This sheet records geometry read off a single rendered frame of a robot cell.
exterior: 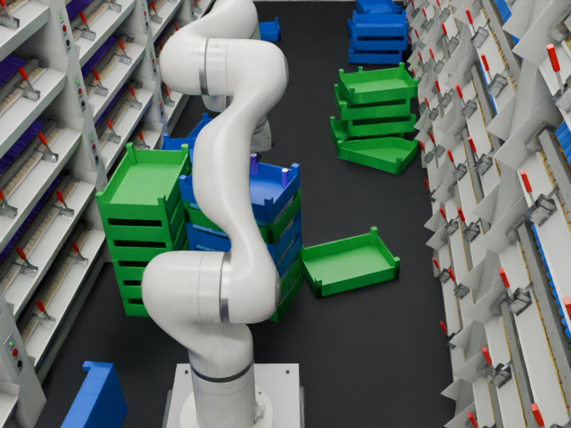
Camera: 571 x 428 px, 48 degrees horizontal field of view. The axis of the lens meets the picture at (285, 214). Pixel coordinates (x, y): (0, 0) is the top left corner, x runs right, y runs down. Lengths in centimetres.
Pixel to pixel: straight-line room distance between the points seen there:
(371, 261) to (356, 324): 31
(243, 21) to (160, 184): 89
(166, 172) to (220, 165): 101
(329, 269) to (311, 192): 49
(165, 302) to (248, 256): 15
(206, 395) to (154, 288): 26
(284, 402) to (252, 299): 40
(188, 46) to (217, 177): 24
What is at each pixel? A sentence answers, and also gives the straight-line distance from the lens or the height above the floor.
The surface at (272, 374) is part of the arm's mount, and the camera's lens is 144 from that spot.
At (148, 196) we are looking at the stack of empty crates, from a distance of 197.
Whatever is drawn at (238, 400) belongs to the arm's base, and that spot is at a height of 51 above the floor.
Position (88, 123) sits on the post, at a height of 53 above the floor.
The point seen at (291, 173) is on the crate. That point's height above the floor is 45.
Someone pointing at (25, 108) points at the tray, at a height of 74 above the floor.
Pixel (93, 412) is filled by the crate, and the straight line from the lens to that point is 170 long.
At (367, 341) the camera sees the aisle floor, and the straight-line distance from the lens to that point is 202.
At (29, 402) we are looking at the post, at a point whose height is 8.
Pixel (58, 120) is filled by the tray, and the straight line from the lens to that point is 210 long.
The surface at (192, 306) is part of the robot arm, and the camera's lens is 106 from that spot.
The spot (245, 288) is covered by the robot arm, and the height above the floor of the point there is 79.
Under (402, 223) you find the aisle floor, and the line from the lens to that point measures 248.
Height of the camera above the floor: 149
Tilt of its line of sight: 36 degrees down
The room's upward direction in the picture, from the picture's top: 3 degrees counter-clockwise
